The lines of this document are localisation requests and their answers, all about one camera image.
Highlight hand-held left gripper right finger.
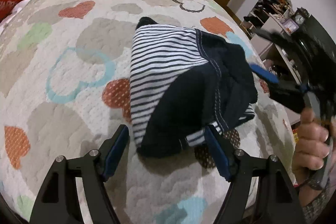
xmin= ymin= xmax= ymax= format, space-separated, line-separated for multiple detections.
xmin=205 ymin=125 xmax=306 ymax=224

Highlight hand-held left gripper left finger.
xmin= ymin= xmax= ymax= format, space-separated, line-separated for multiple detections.
xmin=29 ymin=124 xmax=130 ymax=224

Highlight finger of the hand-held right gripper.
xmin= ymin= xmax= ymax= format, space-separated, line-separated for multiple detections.
xmin=259 ymin=30 xmax=313 ymax=64
xmin=249 ymin=64 xmax=306 ymax=114

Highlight navy striped pants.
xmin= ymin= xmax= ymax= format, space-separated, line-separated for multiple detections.
xmin=129 ymin=17 xmax=258 ymax=159

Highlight person's right hand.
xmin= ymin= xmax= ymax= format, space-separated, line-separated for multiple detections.
xmin=293 ymin=109 xmax=330 ymax=170

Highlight small table clock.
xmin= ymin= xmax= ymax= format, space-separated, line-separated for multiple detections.
xmin=293 ymin=7 xmax=311 ymax=28

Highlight cluttered shelf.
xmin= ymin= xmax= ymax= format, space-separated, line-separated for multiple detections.
xmin=240 ymin=0 xmax=310 ymax=83

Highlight heart patterned quilt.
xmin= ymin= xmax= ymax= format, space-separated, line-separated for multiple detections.
xmin=0 ymin=0 xmax=297 ymax=224

